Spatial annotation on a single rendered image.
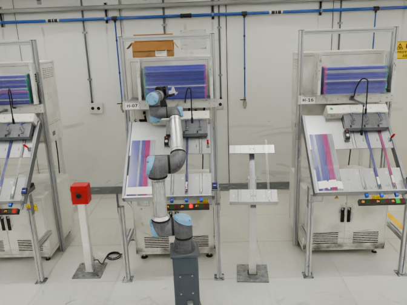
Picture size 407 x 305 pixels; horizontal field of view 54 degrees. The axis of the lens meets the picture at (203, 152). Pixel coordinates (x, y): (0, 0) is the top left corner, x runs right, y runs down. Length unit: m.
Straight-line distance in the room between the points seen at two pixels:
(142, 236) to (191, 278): 1.00
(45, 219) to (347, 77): 2.77
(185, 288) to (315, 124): 1.68
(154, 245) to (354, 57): 2.33
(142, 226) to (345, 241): 1.75
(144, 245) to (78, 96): 2.21
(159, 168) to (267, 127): 2.75
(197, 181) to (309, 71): 1.34
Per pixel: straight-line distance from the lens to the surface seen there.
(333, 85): 3.43
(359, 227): 3.71
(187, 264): 2.64
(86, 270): 3.65
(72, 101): 5.10
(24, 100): 3.64
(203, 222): 3.47
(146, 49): 3.65
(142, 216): 3.49
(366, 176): 3.30
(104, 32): 4.93
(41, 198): 3.67
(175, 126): 2.53
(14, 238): 3.92
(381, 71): 3.55
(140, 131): 3.40
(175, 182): 3.11
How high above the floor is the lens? 1.85
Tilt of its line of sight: 16 degrees down
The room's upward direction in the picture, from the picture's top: 2 degrees counter-clockwise
